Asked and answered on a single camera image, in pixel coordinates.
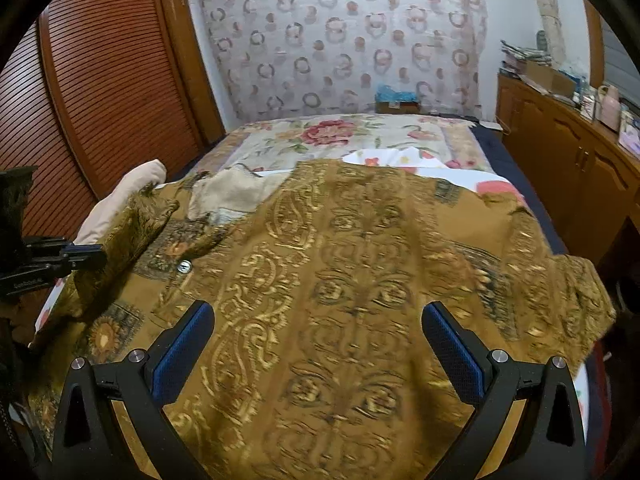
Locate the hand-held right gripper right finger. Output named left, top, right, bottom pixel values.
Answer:
left=421, top=301, right=588, bottom=480

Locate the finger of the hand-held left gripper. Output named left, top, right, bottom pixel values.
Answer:
left=21, top=236, right=108, bottom=276
left=0, top=259, right=68, bottom=307

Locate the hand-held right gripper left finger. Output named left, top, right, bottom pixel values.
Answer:
left=51, top=300, right=216, bottom=480

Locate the golden brown patterned garment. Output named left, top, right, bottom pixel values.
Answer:
left=27, top=159, right=617, bottom=480

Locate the beige pillow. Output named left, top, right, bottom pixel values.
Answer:
left=77, top=159, right=168, bottom=247

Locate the wooden louvered wardrobe door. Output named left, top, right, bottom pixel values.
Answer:
left=0, top=0, right=226, bottom=253

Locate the navy blue blanket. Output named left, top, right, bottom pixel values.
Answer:
left=472, top=127, right=572, bottom=257

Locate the white fruit-print bed sheet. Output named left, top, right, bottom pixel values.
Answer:
left=30, top=147, right=593, bottom=421

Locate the wooden sideboard cabinet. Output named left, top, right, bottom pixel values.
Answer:
left=495, top=72, right=640, bottom=283

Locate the small brown cardboard box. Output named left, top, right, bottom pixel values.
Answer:
left=375, top=101, right=421, bottom=115

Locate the floral bed blanket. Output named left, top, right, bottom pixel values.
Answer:
left=192, top=114, right=501, bottom=177

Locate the blue crumpled cloth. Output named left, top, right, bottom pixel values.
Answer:
left=375, top=84, right=419, bottom=104

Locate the pale purple pouch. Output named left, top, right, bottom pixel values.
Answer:
left=619, top=112, right=640, bottom=157

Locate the large cardboard box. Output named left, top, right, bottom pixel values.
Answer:
left=520, top=60, right=577, bottom=99

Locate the pink thermos jug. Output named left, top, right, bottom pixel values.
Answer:
left=597, top=85, right=622, bottom=132

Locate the stack of newspapers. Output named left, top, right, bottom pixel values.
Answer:
left=500, top=40, right=552, bottom=74

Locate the grey window shutter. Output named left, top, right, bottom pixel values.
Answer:
left=601, top=24, right=640, bottom=113

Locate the circle-patterned curtain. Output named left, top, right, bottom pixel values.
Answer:
left=187, top=0, right=489, bottom=123

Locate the beige hanging cloth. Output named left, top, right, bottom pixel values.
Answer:
left=520, top=0, right=567, bottom=61

